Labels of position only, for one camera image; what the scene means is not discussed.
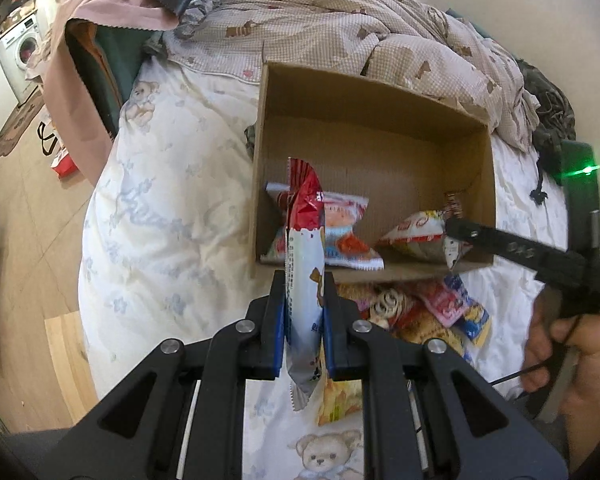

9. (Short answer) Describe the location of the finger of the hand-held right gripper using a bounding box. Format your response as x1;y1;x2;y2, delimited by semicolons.
445;217;569;282

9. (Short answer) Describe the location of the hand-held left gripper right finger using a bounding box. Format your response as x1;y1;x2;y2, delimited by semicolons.
322;270;569;480

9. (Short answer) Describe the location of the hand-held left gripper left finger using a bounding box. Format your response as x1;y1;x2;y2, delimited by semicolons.
37;270;286;480

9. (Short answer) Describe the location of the red and white snack packet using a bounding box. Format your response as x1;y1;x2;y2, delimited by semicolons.
282;157;327;412

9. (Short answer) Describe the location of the white red puffed snack packet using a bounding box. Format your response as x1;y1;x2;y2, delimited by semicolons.
375;210;474;274

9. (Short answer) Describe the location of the pile of snack packets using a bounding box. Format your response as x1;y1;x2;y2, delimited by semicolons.
317;275;492;427

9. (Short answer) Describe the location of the brown cardboard box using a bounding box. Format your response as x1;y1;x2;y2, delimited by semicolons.
250;61;497;285

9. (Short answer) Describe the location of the person's right hand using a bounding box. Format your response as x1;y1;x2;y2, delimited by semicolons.
522;302;600;476

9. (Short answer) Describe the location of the small red brown packet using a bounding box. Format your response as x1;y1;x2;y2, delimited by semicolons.
442;191;464;219

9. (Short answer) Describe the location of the white pink blue snack packet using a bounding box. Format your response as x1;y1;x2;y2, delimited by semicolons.
260;182;385;271

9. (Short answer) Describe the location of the dark olive clothing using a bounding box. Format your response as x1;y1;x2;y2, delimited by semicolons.
517;57;579;202

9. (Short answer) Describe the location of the wooden board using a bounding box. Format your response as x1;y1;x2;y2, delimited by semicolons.
44;312;99;426

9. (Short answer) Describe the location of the red bag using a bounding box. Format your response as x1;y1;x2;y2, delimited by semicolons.
50;150;79;182

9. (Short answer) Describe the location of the beige checked quilt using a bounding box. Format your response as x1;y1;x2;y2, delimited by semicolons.
162;0;542;154

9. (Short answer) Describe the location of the dark green cloth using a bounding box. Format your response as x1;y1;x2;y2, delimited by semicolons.
65;24;147;137

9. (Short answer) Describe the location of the patterned door mat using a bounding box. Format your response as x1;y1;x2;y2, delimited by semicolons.
0;92;46;159

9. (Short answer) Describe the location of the pink cloth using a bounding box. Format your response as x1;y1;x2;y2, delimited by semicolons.
42;0;181;181

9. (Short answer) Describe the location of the white washing machine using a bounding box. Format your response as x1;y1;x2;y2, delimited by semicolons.
0;15;44;104

